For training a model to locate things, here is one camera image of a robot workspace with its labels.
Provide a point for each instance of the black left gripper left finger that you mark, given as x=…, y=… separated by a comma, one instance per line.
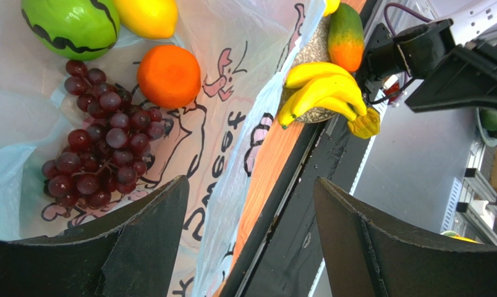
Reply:
x=128, y=252

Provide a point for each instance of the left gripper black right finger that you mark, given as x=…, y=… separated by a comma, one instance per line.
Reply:
x=371, y=253

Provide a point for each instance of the yellow fake banana bunch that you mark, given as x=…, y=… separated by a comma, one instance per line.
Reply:
x=363, y=121

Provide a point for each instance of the orange fake fruit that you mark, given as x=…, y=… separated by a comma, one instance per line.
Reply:
x=169, y=76

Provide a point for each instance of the green fake mango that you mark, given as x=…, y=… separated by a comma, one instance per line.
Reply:
x=346, y=41

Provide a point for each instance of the green fake watermelon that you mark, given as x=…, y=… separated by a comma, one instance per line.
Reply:
x=79, y=30

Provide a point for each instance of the yellow fake lemon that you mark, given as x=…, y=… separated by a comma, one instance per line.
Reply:
x=151, y=19

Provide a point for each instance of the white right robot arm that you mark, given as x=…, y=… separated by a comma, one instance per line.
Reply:
x=455, y=67

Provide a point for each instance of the dark fake grapes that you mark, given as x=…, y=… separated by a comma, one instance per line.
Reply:
x=109, y=154

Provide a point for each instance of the bowl of fake fruits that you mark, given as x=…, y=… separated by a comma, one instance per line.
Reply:
x=487, y=126

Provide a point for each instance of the speckled round plate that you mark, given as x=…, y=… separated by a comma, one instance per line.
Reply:
x=304, y=89

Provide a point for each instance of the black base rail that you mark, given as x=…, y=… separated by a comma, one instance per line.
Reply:
x=278, y=250

